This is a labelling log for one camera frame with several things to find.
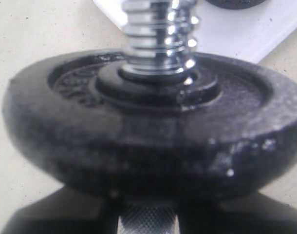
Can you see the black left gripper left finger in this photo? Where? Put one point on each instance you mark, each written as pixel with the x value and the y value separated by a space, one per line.
pixel 66 211

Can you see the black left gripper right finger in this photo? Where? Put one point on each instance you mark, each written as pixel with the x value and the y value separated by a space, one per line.
pixel 252 214

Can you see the black weight plate end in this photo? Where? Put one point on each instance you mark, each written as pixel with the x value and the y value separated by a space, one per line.
pixel 227 129

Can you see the chrome threaded dumbbell bar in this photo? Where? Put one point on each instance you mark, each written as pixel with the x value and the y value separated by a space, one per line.
pixel 159 51

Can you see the black weight plate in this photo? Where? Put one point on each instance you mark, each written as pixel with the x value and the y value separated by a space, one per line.
pixel 235 4

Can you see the white rectangular plastic tray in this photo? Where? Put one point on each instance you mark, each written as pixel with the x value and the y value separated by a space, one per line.
pixel 247 34

